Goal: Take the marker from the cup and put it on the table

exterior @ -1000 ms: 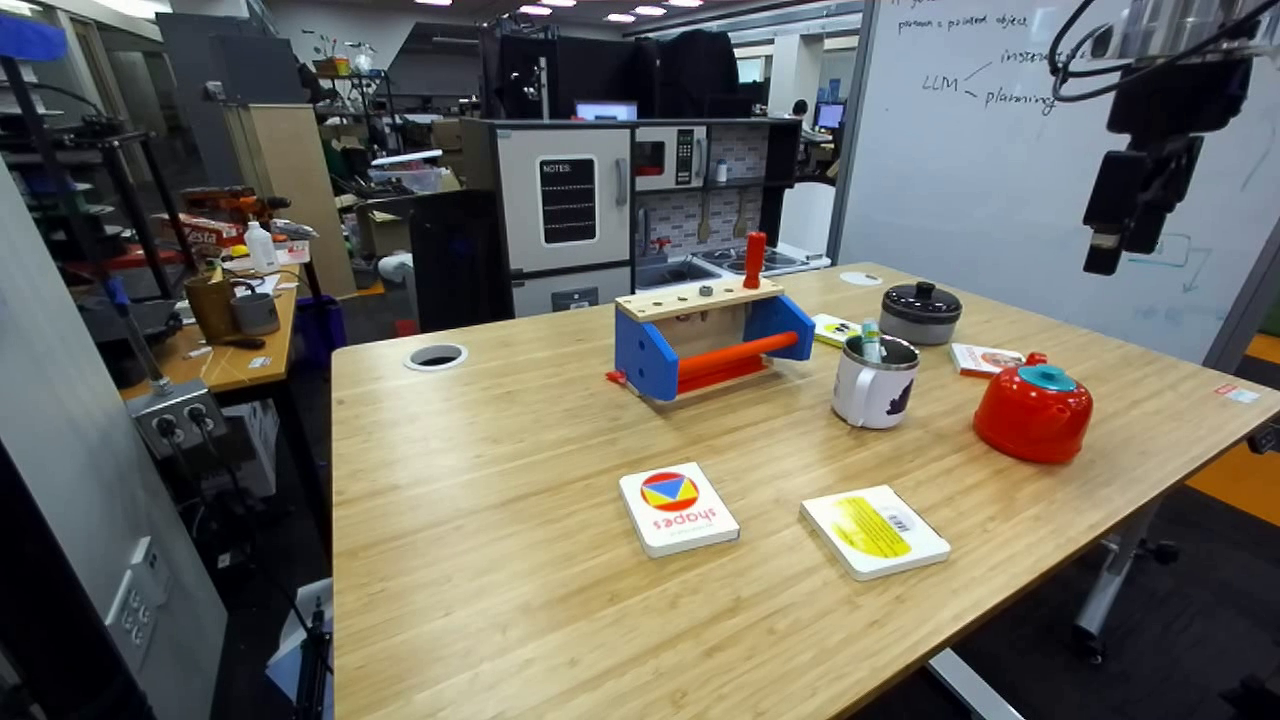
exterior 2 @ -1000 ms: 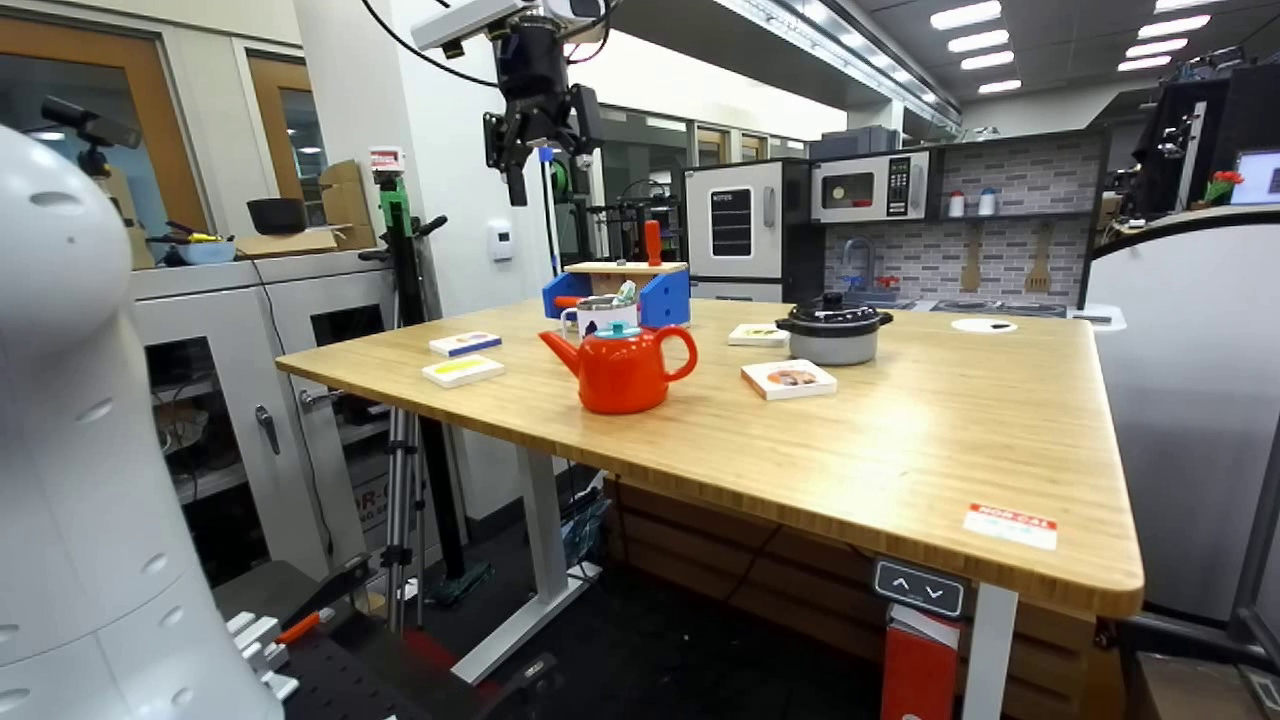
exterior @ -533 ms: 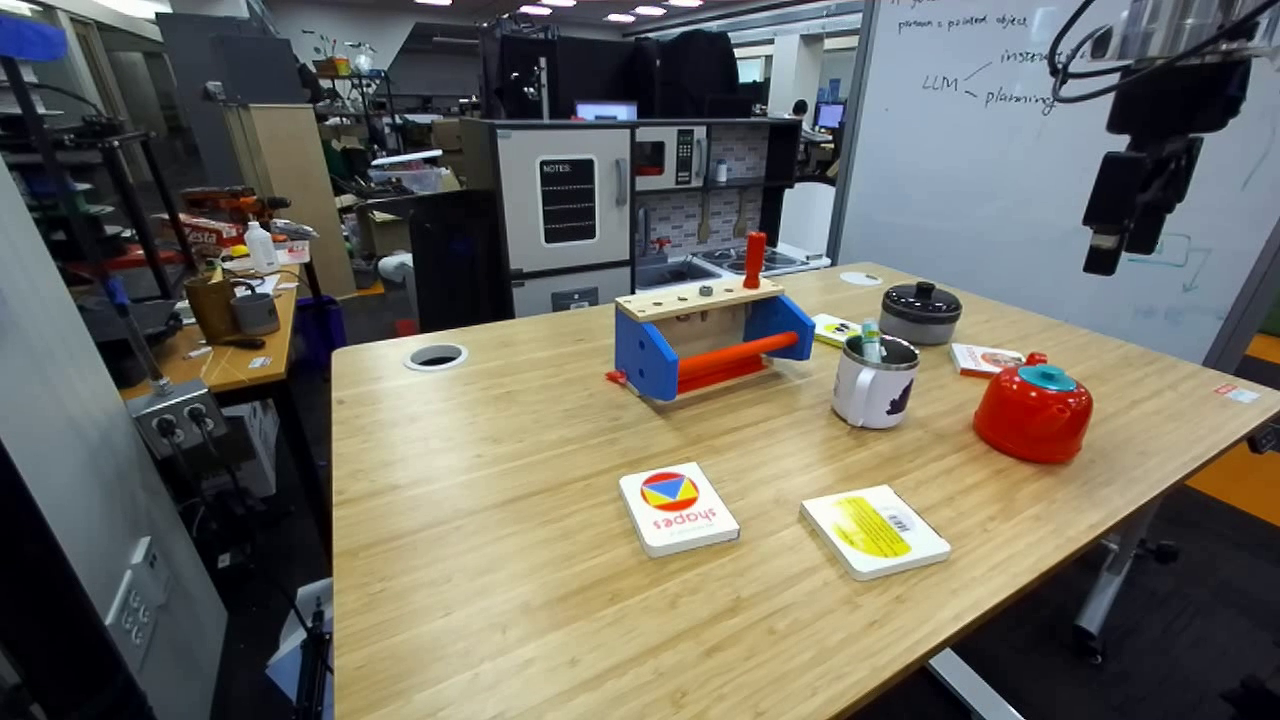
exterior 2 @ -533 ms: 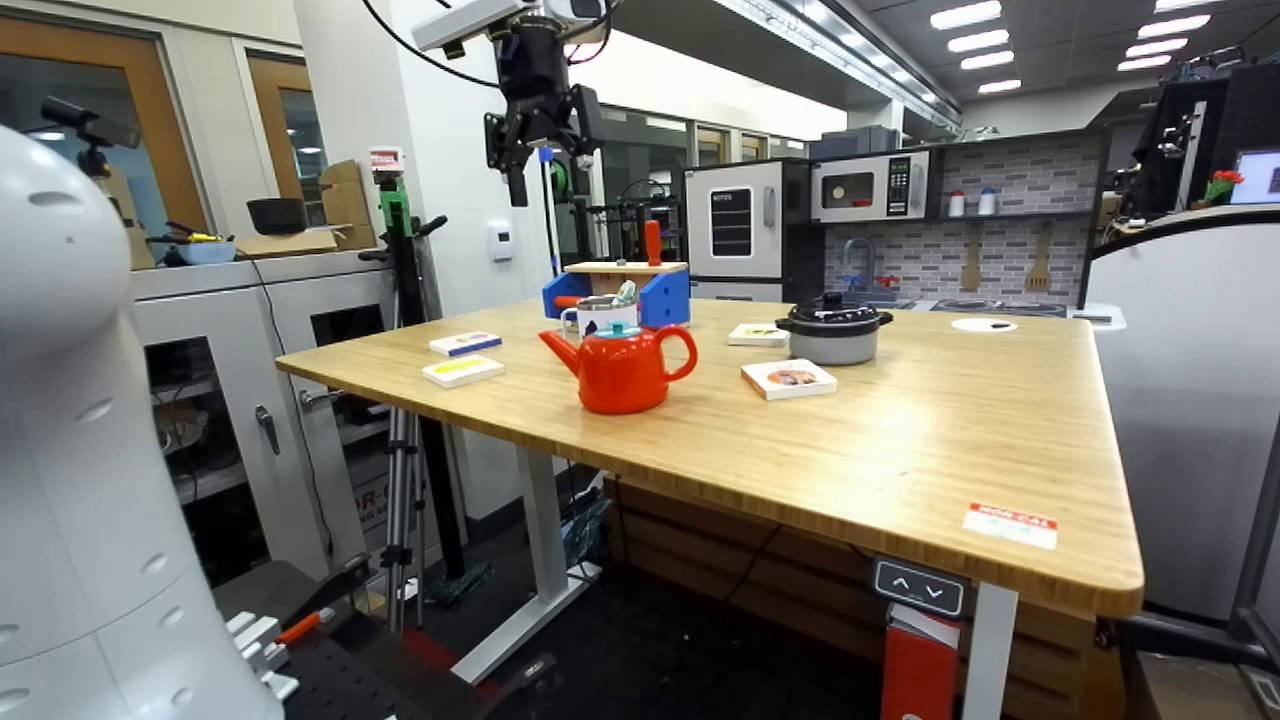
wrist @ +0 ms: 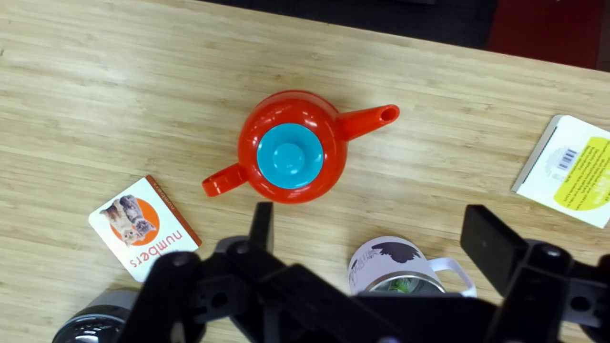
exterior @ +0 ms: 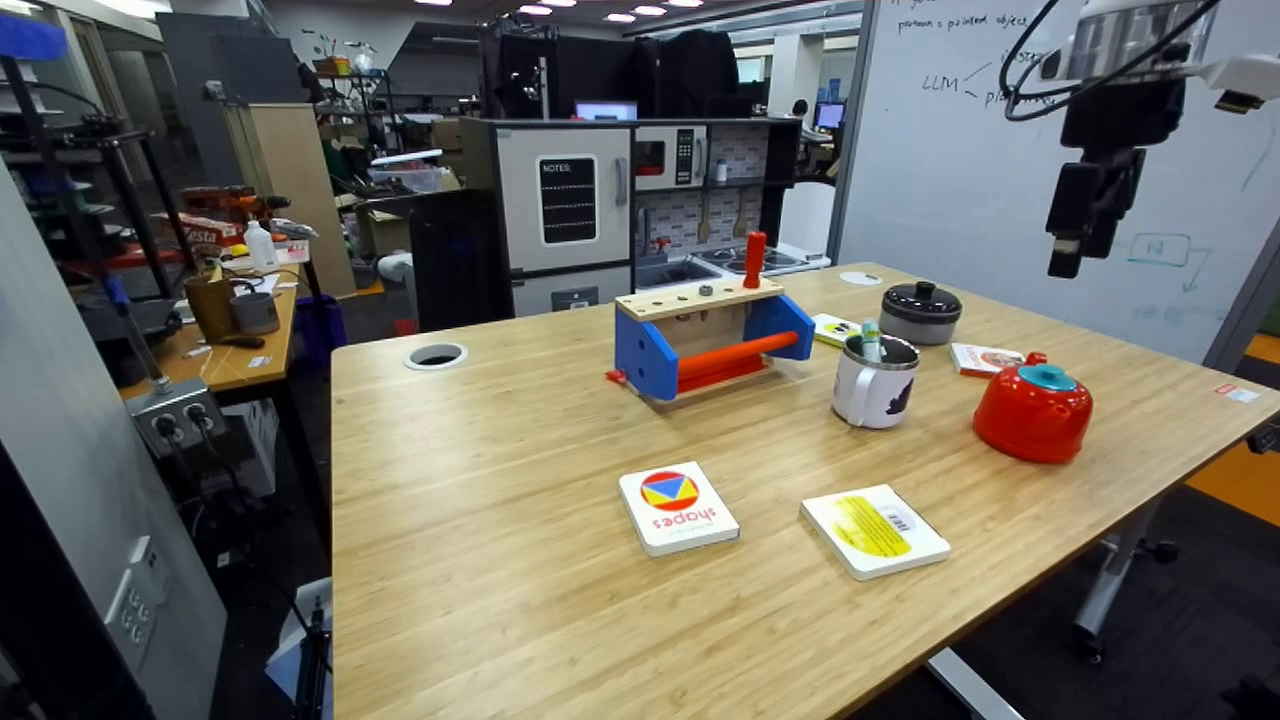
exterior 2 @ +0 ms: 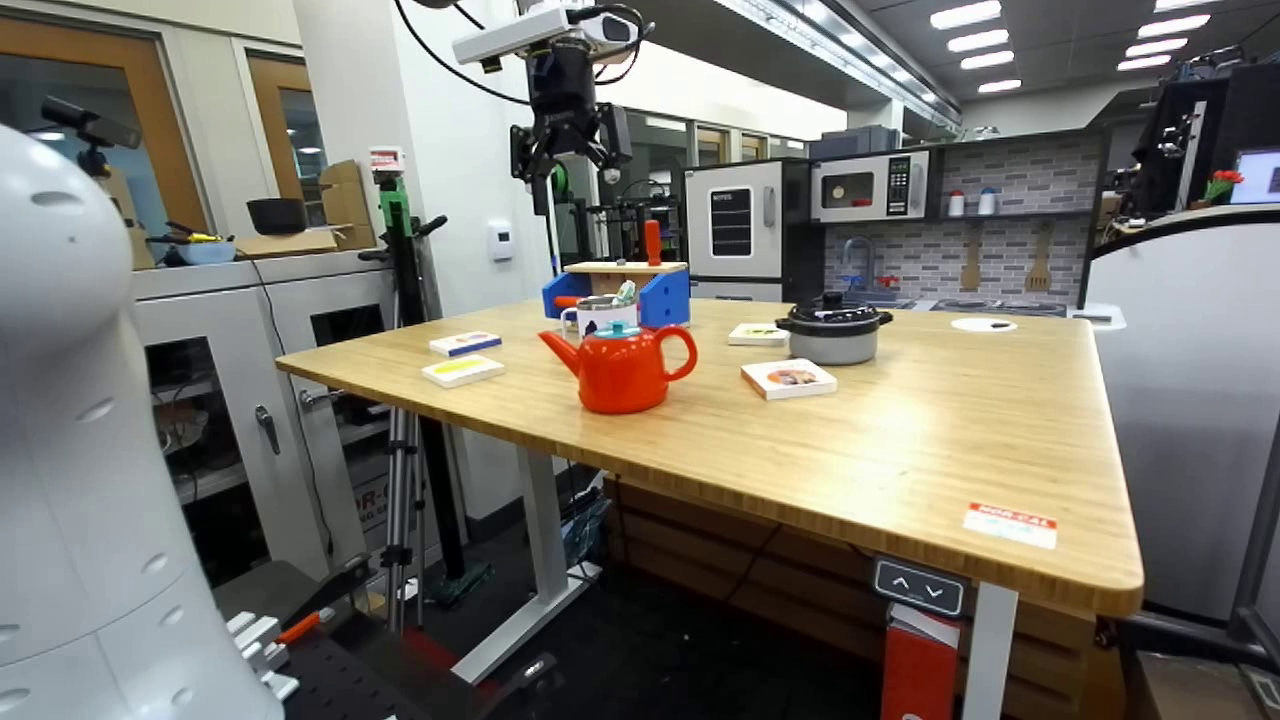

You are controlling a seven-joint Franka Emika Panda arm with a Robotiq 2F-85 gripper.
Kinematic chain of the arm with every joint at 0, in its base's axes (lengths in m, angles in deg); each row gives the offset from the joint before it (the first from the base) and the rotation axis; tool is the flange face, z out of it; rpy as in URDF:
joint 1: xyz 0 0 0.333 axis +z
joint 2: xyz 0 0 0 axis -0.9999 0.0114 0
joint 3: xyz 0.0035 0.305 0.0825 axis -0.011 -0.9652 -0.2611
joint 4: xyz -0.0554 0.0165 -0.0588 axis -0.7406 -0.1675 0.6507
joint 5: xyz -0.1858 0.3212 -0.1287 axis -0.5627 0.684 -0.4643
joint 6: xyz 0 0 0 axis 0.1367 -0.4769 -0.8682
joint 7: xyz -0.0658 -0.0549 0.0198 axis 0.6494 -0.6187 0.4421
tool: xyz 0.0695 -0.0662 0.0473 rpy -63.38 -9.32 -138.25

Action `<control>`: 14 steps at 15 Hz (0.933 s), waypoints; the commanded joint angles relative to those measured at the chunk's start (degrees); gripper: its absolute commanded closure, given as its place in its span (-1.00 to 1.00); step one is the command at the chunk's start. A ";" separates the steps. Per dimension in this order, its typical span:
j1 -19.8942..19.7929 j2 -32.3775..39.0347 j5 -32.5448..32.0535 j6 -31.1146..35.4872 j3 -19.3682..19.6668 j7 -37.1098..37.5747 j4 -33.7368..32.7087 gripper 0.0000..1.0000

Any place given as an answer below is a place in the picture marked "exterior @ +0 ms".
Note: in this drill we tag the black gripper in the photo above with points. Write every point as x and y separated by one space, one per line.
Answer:
1119 113

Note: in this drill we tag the green marker pen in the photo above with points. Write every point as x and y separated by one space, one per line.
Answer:
874 340

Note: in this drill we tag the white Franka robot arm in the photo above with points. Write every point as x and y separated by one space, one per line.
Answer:
1126 32

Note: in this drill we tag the white orange numbers book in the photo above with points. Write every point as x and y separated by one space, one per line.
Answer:
986 356

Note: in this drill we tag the red teapot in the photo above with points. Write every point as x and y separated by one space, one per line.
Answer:
1033 418

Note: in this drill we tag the grey pot with black lid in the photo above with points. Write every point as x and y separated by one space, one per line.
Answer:
920 316

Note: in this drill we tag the white steel mug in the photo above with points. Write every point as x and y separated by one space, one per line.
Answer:
874 395

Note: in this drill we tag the small green white card book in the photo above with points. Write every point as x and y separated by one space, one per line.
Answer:
839 331

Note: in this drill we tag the white rounded partition panel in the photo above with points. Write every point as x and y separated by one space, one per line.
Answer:
807 221

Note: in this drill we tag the white table leg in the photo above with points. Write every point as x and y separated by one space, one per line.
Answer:
972 687
1115 575

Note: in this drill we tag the red upright wooden peg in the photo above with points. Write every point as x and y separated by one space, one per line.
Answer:
758 262

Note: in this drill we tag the white book with yellow print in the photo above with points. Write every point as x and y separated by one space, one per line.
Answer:
874 528

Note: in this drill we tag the orange wooden dowel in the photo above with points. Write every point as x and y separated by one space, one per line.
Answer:
733 362

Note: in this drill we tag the white toy microwave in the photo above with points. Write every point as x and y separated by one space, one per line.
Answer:
668 158

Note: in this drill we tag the blue wooden toy toolbox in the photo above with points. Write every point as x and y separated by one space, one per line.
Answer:
646 352

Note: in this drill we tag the small lit laptop screen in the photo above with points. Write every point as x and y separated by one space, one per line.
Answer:
605 108

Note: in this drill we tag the white toy oven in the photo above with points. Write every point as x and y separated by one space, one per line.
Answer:
564 213

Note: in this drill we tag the black low cabinet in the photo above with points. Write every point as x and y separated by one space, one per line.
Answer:
460 262

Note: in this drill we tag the white spray bottle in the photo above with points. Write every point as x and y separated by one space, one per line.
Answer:
261 247

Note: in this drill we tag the wooden side table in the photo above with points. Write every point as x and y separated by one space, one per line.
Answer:
227 352

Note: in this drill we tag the grey power outlet box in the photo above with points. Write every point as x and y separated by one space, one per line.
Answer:
181 422

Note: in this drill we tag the grey panel with outlet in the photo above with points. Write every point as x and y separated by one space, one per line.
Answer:
67 504

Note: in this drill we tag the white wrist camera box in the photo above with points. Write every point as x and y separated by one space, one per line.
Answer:
1244 81

